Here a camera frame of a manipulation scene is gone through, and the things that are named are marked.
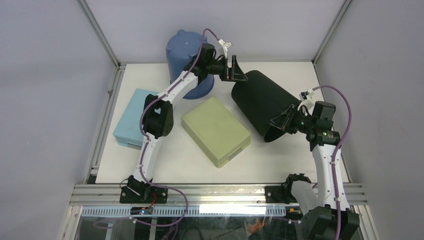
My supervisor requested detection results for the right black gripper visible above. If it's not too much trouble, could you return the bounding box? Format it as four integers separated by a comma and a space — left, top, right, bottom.
267, 104, 315, 135

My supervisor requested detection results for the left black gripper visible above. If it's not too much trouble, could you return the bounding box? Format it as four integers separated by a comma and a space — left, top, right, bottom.
206, 55, 248, 83

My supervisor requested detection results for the black plastic bucket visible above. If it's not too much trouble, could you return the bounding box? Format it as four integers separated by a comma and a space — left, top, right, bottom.
231, 70, 300, 143

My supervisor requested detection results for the large blue plastic bucket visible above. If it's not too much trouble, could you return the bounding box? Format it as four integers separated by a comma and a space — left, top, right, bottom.
165, 29, 215, 100

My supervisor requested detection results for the light green plastic basket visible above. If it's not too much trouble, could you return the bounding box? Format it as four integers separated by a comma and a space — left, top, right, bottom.
181, 97, 251, 169

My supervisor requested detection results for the light blue plastic basket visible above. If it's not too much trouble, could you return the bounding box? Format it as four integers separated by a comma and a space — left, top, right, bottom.
113, 88, 158, 149

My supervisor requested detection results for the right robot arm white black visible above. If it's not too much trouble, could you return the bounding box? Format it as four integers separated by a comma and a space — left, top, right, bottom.
265, 101, 360, 240

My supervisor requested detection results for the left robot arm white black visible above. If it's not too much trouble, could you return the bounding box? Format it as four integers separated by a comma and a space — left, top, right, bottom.
124, 43, 248, 203

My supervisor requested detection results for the orange object under table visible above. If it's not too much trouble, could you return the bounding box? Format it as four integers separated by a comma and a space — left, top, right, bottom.
245, 217, 267, 234

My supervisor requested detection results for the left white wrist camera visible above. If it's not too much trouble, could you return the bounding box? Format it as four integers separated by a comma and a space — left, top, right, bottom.
218, 39, 232, 59

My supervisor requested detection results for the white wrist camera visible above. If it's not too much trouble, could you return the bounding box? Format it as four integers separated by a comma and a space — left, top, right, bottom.
297, 88, 315, 111
218, 39, 232, 59

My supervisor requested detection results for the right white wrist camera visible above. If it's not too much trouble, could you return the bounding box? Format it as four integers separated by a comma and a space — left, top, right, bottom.
297, 88, 315, 111

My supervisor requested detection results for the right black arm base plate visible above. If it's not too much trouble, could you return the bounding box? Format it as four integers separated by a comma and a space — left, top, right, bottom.
264, 185, 294, 204

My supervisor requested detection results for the white slotted cable duct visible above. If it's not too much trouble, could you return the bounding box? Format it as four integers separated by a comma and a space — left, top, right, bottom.
81, 203, 286, 218

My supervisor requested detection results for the left corner aluminium post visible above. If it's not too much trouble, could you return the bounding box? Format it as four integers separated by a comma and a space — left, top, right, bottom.
76, 0, 120, 69

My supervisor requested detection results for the corner aluminium post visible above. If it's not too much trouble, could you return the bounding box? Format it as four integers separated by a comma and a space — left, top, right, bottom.
76, 0, 120, 69
311, 0, 353, 66

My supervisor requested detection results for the right corner aluminium post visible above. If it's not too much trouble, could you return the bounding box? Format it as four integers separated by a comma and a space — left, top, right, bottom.
311, 0, 353, 66

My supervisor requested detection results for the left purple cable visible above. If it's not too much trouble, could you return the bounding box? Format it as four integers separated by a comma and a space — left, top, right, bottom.
139, 28, 223, 228

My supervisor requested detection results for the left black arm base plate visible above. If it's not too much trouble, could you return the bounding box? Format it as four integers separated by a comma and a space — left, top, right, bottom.
119, 186, 168, 204

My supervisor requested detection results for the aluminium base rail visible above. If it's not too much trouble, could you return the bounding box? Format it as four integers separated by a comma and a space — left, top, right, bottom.
69, 183, 369, 207

